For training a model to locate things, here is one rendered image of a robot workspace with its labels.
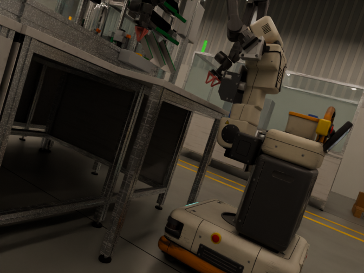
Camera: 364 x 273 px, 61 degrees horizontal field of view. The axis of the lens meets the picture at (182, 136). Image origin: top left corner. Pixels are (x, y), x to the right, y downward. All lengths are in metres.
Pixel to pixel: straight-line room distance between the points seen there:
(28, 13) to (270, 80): 1.15
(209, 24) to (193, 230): 10.47
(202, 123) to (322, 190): 2.30
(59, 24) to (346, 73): 9.41
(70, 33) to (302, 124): 1.13
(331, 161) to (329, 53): 5.60
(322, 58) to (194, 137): 5.68
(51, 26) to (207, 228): 1.10
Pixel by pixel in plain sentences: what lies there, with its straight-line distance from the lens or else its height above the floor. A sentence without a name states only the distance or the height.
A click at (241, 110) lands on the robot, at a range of 1.70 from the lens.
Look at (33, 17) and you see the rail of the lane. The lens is 1.28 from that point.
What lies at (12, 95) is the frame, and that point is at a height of 0.63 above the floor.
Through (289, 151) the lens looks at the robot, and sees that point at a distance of 1.47.
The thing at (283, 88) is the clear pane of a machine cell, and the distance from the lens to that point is 5.57.
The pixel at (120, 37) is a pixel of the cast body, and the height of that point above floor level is 1.05.
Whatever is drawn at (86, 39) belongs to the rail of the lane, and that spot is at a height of 0.92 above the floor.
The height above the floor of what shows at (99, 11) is 1.34.
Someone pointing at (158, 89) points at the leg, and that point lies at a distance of 1.36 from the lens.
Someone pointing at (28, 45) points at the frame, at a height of 0.80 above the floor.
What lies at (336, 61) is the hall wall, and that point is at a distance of 10.37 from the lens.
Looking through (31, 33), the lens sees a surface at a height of 0.84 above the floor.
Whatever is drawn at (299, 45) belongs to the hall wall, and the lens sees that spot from 10.59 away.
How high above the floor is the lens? 0.74
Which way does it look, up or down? 4 degrees down
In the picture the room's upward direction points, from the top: 18 degrees clockwise
